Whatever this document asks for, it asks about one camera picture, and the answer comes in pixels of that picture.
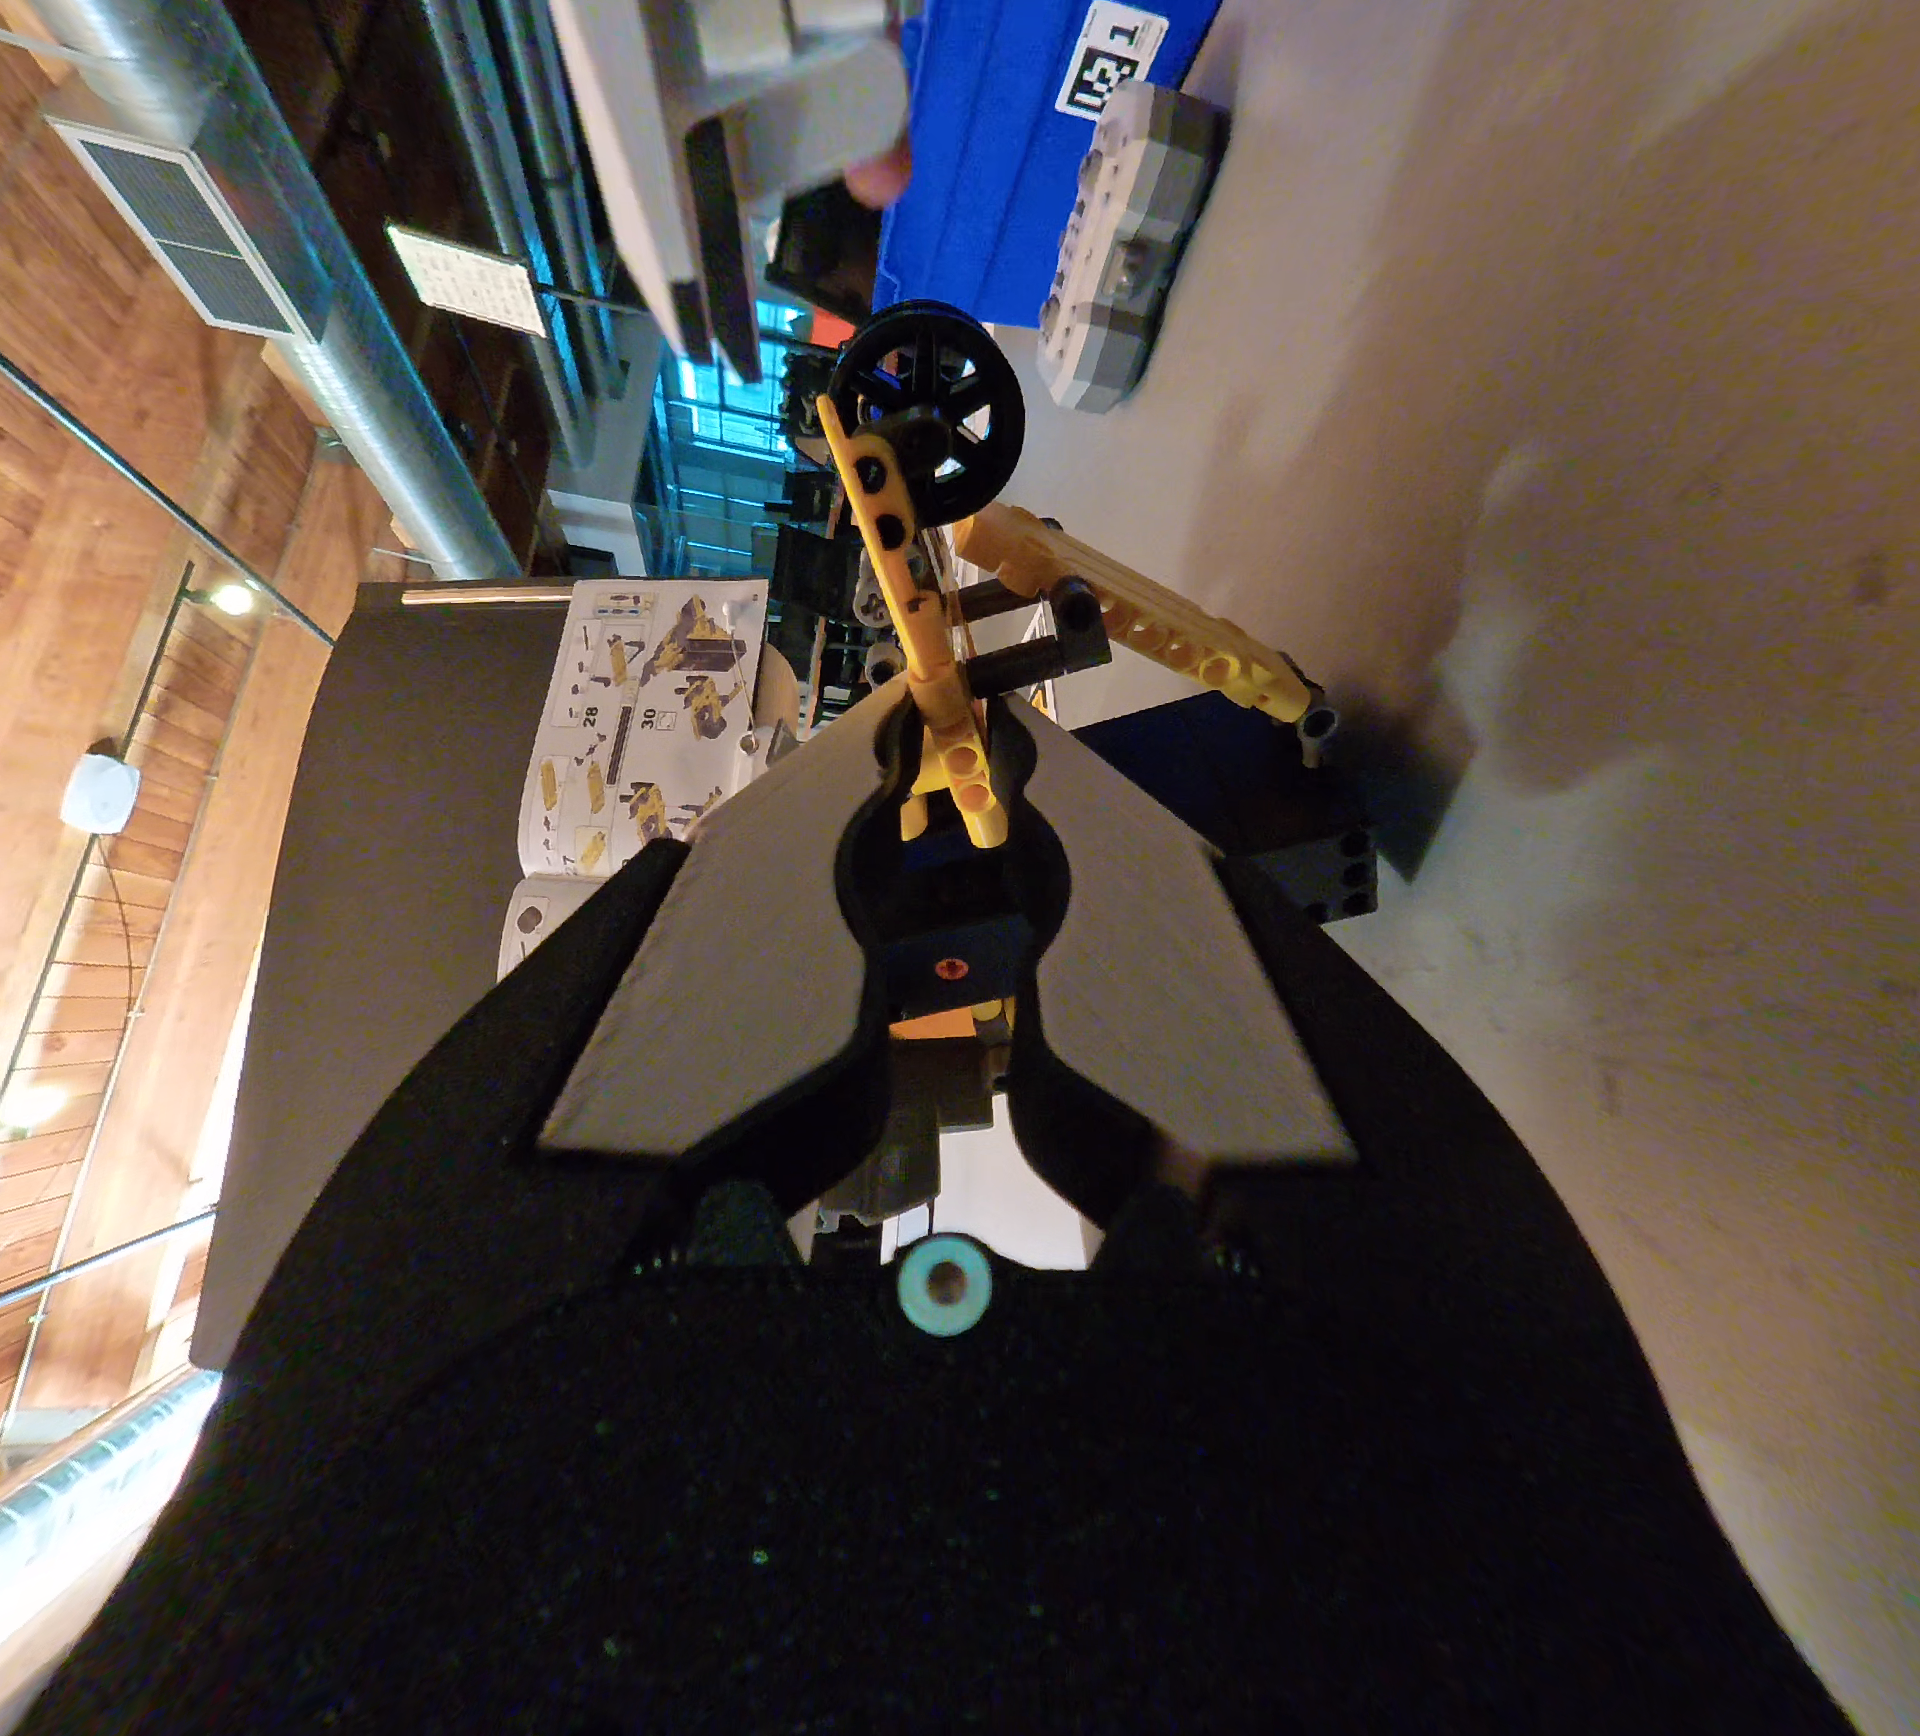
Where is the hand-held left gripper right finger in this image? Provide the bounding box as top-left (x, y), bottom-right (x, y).
top-left (982, 699), bottom-right (1360, 1172)

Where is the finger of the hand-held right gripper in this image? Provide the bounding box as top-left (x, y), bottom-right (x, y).
top-left (522, 0), bottom-right (770, 386)

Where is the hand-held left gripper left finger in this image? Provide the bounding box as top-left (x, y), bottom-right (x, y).
top-left (535, 700), bottom-right (919, 1168)

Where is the black battery box toy model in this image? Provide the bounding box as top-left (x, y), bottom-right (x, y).
top-left (815, 699), bottom-right (1423, 1229)

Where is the yellow toy brick assembly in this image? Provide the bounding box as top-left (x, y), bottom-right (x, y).
top-left (815, 300), bottom-right (1340, 855)

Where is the blue bin with white tag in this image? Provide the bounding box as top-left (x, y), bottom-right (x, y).
top-left (869, 0), bottom-right (1314, 321)

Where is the toy instruction booklet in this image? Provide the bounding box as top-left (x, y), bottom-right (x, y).
top-left (494, 579), bottom-right (799, 986)

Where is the grey toy control hub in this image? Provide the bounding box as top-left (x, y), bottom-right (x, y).
top-left (1033, 82), bottom-right (1235, 417)

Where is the white ceiling access point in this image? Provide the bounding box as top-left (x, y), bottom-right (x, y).
top-left (56, 746), bottom-right (148, 839)

